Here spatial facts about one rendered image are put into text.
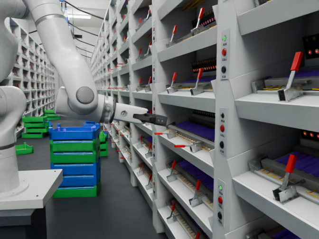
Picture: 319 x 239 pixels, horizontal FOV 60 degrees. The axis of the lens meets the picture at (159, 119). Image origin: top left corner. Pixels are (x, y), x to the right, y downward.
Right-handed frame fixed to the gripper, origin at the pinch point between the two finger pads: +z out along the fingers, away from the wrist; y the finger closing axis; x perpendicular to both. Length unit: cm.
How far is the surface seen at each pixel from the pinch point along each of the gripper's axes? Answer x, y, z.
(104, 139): 42, 215, 14
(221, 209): 19.3, -22.4, 15.0
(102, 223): 65, 63, 1
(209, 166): 9.9, -13.6, 13.6
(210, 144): 4.4, -5.3, 17.2
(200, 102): -8.1, -6.1, 10.2
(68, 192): 65, 106, -18
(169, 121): 1.6, 43.0, 19.6
